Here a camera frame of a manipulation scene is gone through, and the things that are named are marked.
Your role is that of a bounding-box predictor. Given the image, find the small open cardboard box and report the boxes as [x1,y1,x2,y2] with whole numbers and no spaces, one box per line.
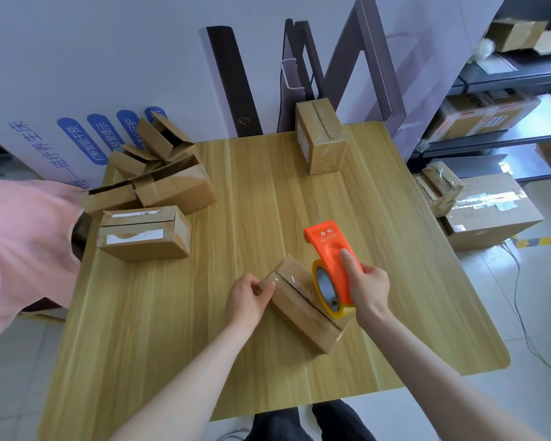
[107,143,162,180]
[135,110,197,164]

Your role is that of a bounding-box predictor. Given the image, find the large open cardboard box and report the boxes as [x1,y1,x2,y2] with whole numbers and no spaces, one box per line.
[133,153,218,216]

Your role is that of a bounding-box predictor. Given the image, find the sealed tall cardboard box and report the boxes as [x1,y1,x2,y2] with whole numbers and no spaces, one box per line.
[295,97,350,176]

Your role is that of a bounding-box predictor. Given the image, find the red-labelled cardboard box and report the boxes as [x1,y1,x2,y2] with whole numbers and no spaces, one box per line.
[423,89,542,144]

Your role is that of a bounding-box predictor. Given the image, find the yellowish clear tape roll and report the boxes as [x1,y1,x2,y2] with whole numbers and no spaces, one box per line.
[312,259,357,320]

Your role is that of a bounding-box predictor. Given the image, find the orange tape dispenser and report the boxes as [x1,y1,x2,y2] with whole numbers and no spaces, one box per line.
[303,220,364,318]

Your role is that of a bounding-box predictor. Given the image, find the dark brown board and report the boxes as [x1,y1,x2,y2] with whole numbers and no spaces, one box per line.
[206,25,264,138]

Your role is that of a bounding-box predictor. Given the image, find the person's left forearm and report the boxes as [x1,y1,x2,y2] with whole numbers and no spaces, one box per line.
[109,317,259,441]

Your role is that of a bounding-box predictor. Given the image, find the person's left hand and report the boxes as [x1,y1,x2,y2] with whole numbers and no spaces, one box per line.
[224,273,276,334]

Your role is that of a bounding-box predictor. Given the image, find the small taped cardboard box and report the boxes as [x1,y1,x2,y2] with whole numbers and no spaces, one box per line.
[261,254,355,354]

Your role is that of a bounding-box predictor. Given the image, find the person's right hand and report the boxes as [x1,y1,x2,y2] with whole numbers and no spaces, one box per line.
[339,249,391,328]

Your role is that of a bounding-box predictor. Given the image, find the black metal shelf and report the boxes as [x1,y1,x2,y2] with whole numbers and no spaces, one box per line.
[408,0,551,184]

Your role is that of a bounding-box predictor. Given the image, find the white plastic bag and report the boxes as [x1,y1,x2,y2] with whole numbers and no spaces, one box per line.
[469,37,497,66]

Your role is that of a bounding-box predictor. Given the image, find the large taped cardboard box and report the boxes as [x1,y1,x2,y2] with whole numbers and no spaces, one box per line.
[438,173,545,252]

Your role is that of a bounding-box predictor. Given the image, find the black trousers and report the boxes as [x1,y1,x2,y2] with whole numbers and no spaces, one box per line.
[244,399,378,441]

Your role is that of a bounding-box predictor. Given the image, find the tape-wrapped cardboard box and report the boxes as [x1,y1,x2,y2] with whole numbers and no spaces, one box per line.
[414,160,465,218]

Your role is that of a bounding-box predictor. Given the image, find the grey floor cable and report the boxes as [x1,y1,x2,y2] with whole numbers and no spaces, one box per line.
[500,240,551,392]

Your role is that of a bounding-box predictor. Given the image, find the white-labelled cardboard box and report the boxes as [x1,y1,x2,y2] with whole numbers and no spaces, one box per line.
[96,205,193,263]

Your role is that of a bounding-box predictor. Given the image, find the white carton with blue print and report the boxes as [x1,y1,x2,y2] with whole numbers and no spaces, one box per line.
[0,0,239,190]

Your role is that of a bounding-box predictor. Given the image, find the open cardboard box on shelf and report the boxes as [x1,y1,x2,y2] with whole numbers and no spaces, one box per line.
[486,17,550,54]

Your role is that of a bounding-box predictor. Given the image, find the yellow black floor tape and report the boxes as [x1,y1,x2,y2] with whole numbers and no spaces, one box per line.
[513,233,551,249]

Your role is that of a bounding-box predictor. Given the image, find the flat open cardboard box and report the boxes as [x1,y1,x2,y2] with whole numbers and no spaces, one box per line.
[81,181,144,219]

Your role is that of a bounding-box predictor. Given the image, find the person's right forearm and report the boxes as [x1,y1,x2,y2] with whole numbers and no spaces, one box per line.
[356,307,548,441]

